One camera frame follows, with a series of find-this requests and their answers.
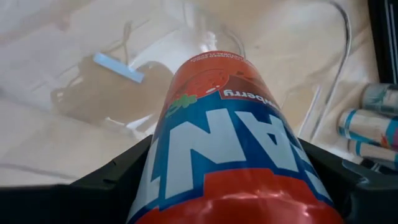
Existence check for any red Fanta strawberry can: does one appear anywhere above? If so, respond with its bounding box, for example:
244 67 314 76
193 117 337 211
126 51 345 224

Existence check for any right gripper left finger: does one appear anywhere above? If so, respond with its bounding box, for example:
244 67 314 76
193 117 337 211
0 135 154 224

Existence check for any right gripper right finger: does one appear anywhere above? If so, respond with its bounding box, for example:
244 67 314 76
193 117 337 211
298 138 398 224

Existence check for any pale blue sticker strip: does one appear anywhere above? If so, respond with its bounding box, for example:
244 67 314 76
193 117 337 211
92 52 146 84

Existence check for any black table frame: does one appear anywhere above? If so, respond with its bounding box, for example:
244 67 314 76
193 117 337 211
368 0 398 85

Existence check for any clear plastic bin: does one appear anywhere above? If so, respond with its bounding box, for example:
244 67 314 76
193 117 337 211
0 0 353 181

